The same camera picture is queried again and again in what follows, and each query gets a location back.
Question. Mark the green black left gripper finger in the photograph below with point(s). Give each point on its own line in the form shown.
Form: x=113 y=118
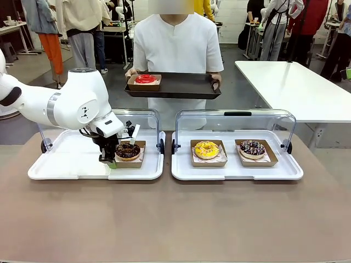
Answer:
x=112 y=164
x=103 y=157

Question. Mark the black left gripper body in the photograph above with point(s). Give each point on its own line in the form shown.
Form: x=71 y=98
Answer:
x=108 y=143

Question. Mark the red glazed donut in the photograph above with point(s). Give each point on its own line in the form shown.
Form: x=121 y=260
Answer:
x=145 y=79
x=142 y=87

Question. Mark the dark brown serving tray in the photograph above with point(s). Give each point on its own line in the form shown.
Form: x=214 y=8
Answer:
x=186 y=87

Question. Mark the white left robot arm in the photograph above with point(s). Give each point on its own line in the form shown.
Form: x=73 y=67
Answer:
x=76 y=98

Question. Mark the person in red jacket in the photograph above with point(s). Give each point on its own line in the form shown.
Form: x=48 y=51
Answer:
x=312 y=19

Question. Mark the person in white shirt, apron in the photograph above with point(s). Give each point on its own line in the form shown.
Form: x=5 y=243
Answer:
x=277 y=27

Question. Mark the yellow sprinkled donut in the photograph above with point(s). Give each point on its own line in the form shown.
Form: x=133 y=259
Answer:
x=206 y=149

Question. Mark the yellow donut in box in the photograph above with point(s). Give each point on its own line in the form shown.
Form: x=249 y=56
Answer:
x=208 y=163

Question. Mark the purple drizzled donut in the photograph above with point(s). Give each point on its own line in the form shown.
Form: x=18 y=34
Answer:
x=252 y=149

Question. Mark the sprinkled chocolate donut in box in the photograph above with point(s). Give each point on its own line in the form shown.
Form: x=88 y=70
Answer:
x=259 y=163

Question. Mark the person in cream sweater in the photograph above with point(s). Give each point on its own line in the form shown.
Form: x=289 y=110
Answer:
x=82 y=19

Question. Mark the person in orange trousers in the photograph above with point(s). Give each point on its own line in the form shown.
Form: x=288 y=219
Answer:
x=45 y=24

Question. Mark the person's right hand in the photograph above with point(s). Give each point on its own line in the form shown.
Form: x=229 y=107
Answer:
x=131 y=74

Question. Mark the person's left hand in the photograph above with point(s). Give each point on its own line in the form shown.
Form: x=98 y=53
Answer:
x=216 y=80

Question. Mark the white plastic display tray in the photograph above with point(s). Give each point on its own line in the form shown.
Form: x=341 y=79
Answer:
x=82 y=171
x=235 y=172

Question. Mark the white side table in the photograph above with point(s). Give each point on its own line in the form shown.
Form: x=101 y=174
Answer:
x=296 y=87

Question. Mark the grey background workbench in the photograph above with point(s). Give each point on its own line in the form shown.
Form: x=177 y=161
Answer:
x=253 y=33

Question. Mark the white step stool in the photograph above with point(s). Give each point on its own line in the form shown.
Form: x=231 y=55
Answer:
x=9 y=50

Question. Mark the white background desk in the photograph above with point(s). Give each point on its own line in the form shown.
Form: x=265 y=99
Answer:
x=16 y=28

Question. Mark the white round pedestal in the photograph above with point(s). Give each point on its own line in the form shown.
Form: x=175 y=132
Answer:
x=6 y=114

